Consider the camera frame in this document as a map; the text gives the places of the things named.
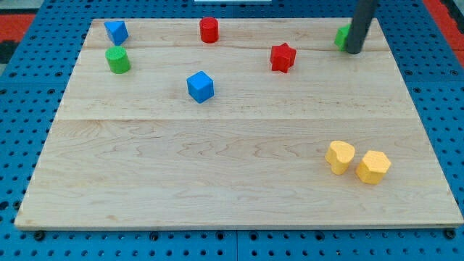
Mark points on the green star block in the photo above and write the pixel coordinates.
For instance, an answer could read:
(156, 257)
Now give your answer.
(341, 37)

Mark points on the red star block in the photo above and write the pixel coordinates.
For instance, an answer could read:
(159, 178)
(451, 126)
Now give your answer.
(282, 57)

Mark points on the light wooden board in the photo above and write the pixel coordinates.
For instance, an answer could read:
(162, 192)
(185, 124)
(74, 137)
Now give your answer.
(135, 152)

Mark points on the blue cube block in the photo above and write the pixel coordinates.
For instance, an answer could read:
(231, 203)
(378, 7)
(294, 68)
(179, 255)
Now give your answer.
(200, 87)

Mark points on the red cylinder block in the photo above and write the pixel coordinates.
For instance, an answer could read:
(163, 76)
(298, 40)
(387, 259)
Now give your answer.
(209, 30)

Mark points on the yellow heart block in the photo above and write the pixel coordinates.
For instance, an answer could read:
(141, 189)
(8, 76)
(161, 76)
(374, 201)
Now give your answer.
(339, 156)

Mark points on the green cylinder block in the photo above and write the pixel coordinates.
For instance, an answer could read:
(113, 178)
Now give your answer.
(117, 59)

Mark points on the yellow hexagon block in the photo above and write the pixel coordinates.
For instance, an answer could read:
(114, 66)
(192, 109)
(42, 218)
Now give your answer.
(373, 167)

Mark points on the blue triangular prism block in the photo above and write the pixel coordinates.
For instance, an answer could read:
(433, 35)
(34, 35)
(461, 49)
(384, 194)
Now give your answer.
(116, 31)

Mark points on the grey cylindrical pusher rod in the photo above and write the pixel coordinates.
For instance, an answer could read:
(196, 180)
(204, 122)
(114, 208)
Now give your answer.
(360, 24)

